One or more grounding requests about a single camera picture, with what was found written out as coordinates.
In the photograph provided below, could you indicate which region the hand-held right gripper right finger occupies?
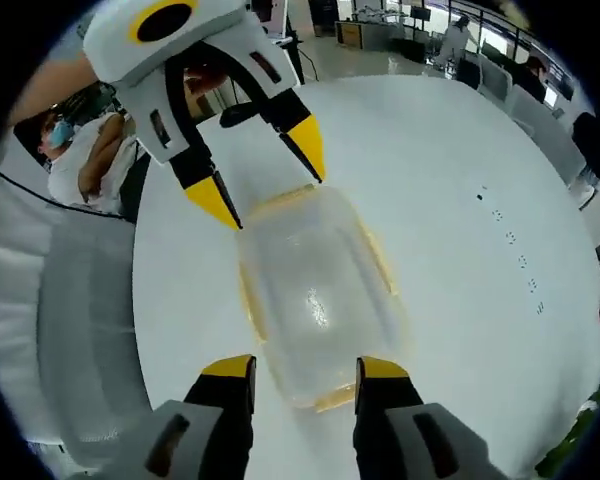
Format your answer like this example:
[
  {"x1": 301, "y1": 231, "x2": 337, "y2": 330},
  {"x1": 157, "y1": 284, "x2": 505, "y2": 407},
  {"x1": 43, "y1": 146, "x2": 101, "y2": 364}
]
[{"x1": 352, "y1": 355, "x2": 506, "y2": 480}]

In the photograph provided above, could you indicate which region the wooden cabinet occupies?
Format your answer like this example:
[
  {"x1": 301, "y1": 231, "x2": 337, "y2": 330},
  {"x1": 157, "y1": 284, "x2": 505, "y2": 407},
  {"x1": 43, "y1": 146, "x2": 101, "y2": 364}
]
[{"x1": 334, "y1": 19, "x2": 367, "y2": 50}]

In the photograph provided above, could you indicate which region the clear plastic buckle container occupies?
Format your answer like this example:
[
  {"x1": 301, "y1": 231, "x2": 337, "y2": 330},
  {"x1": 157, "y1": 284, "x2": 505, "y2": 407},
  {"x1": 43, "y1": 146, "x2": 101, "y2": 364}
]
[{"x1": 234, "y1": 183, "x2": 414, "y2": 414}]

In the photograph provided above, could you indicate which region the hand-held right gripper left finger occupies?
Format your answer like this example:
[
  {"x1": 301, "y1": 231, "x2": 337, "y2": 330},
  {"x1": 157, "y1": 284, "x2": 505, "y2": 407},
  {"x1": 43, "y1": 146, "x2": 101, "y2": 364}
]
[{"x1": 144, "y1": 353, "x2": 257, "y2": 480}]

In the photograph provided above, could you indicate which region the black office chair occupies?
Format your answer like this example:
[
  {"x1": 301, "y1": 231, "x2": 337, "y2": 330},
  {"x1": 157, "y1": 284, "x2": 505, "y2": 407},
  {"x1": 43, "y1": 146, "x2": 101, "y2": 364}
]
[{"x1": 572, "y1": 111, "x2": 600, "y2": 182}]

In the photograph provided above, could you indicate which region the black computer mouse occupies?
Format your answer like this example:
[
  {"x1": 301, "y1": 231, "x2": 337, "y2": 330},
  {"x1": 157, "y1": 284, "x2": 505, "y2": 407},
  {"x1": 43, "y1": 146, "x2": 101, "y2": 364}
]
[{"x1": 218, "y1": 101, "x2": 262, "y2": 127}]

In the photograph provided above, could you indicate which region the green potted plant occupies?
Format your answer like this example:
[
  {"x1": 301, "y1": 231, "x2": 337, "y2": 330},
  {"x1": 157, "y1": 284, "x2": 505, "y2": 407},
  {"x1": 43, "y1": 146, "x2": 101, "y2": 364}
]
[{"x1": 542, "y1": 377, "x2": 600, "y2": 480}]

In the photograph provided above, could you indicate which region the black cable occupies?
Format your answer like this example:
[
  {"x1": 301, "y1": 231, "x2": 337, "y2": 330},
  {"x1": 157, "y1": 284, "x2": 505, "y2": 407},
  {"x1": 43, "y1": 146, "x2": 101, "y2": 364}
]
[{"x1": 0, "y1": 163, "x2": 127, "y2": 222}]

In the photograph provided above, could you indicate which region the grey mesh office chair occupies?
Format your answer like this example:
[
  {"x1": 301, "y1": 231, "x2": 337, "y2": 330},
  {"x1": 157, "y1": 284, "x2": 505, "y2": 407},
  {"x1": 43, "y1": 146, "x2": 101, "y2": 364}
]
[{"x1": 27, "y1": 217, "x2": 154, "y2": 466}]

